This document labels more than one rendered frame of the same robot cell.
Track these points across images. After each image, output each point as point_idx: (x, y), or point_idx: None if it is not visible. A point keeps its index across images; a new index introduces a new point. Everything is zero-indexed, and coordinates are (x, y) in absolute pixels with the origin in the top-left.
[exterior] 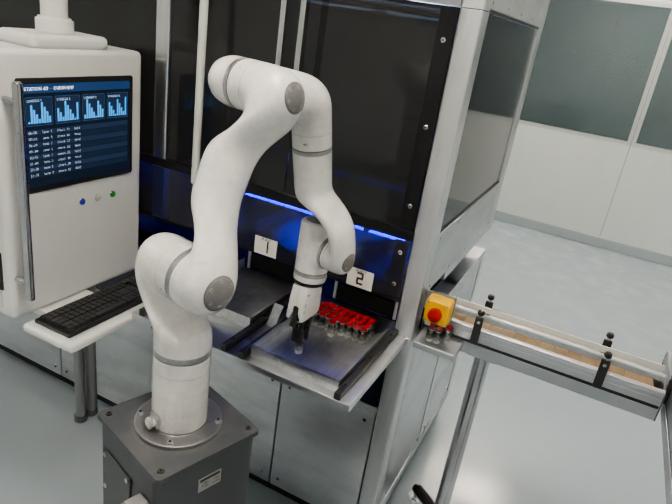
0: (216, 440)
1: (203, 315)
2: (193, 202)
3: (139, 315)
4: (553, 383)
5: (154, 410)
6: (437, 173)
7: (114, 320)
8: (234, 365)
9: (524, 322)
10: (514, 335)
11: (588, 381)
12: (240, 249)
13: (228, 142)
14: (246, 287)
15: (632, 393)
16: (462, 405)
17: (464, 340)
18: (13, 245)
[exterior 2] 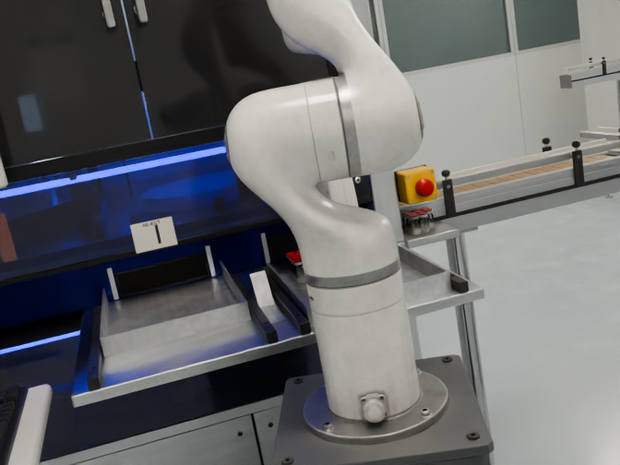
0: (448, 386)
1: (409, 159)
2: (309, 2)
3: (89, 391)
4: (542, 208)
5: (367, 388)
6: (357, 10)
7: (21, 449)
8: (168, 458)
9: (473, 171)
10: (477, 186)
11: (570, 184)
12: (90, 279)
13: None
14: (157, 307)
15: (608, 172)
16: (459, 307)
17: (439, 220)
18: None
